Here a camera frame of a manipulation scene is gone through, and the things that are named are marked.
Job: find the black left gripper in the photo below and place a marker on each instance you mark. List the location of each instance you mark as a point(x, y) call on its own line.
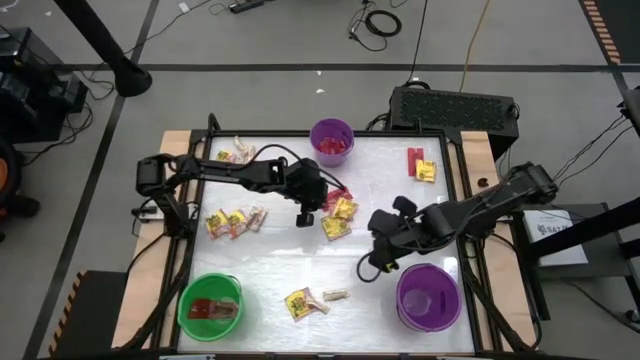
point(305, 182)

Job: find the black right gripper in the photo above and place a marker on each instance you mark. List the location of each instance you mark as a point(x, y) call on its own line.
point(405, 227)

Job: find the small purple plastic bucket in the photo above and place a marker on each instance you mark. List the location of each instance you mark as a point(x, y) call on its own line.
point(332, 161)

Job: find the red KitKat candy packet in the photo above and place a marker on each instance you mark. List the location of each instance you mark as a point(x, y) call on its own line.
point(326, 146)
point(415, 161)
point(340, 194)
point(341, 146)
point(205, 309)

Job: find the yellow Sour Patch Kids packet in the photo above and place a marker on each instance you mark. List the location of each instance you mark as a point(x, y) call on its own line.
point(217, 224)
point(336, 228)
point(346, 209)
point(224, 156)
point(426, 171)
point(297, 304)
point(237, 222)

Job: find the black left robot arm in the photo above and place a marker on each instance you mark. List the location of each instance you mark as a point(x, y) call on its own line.
point(225, 172)

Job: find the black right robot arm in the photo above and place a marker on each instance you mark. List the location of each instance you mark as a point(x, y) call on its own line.
point(490, 202)

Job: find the large purple plastic bucket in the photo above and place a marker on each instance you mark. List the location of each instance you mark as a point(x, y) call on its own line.
point(430, 300)

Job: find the wooden side board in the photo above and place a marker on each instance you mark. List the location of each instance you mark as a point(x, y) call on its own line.
point(145, 300)
point(502, 260)

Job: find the black computer case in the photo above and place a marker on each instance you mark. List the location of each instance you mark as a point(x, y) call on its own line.
point(450, 107)

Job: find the white printed paper sheet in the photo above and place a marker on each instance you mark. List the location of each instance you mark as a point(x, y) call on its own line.
point(555, 245)

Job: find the white power adapter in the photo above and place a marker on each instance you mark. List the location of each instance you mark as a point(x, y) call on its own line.
point(150, 216)

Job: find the green plastic bucket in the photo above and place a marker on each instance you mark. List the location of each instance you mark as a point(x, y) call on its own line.
point(200, 330)

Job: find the black power strip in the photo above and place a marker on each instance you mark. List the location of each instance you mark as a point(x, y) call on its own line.
point(246, 6)

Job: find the black pole stand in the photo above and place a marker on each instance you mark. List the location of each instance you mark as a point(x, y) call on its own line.
point(132, 80)

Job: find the black mat orange stripes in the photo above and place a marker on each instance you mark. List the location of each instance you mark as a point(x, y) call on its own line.
point(625, 25)
point(95, 315)

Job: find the black equipment cart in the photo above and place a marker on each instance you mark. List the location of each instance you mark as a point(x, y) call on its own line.
point(30, 100)

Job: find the black orange wheeled base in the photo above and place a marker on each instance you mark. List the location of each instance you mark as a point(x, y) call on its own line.
point(10, 175)

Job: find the black camera stand beam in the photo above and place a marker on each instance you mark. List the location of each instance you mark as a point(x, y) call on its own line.
point(590, 230)

